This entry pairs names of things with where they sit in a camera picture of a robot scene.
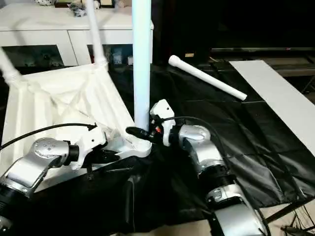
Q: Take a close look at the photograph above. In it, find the white plastic table top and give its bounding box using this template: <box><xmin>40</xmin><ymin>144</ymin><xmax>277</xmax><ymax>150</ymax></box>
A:
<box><xmin>0</xmin><ymin>60</ymin><xmax>153</xmax><ymax>194</ymax></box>

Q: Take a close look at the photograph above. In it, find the white plastic table leg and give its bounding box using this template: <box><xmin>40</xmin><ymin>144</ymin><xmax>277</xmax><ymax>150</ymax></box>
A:
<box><xmin>131</xmin><ymin>0</ymin><xmax>153</xmax><ymax>133</ymax></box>
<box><xmin>0</xmin><ymin>45</ymin><xmax>22</xmax><ymax>86</ymax></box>
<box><xmin>84</xmin><ymin>0</ymin><xmax>109</xmax><ymax>69</ymax></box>
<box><xmin>168</xmin><ymin>55</ymin><xmax>248</xmax><ymax>102</ymax></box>

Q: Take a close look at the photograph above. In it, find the black mat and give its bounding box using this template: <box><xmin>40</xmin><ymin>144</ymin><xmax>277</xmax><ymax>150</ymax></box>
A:
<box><xmin>0</xmin><ymin>55</ymin><xmax>315</xmax><ymax>234</ymax></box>

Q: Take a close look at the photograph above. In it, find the white side table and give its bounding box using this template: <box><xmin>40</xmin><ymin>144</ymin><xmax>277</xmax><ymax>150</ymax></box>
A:
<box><xmin>228</xmin><ymin>59</ymin><xmax>315</xmax><ymax>158</ymax></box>

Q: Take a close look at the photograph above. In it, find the white cabinet with glass doors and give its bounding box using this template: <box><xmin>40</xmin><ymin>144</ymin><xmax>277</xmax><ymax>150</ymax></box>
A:
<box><xmin>0</xmin><ymin>1</ymin><xmax>155</xmax><ymax>67</ymax></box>

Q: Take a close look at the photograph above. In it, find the black tripod leg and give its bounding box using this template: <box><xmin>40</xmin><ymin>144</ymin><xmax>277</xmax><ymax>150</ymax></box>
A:
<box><xmin>265</xmin><ymin>200</ymin><xmax>311</xmax><ymax>224</ymax></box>

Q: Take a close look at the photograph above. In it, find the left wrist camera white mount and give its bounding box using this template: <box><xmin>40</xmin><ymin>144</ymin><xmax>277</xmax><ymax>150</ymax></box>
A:
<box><xmin>70</xmin><ymin>123</ymin><xmax>108</xmax><ymax>171</ymax></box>

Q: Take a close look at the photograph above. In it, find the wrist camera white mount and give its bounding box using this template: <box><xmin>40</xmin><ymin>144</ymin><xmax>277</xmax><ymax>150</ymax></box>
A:
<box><xmin>70</xmin><ymin>123</ymin><xmax>108</xmax><ymax>171</ymax></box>
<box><xmin>149</xmin><ymin>98</ymin><xmax>176</xmax><ymax>148</ymax></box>

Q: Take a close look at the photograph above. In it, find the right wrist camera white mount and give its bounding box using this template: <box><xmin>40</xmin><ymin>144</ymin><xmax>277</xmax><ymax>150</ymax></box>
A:
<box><xmin>149</xmin><ymin>98</ymin><xmax>176</xmax><ymax>148</ymax></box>

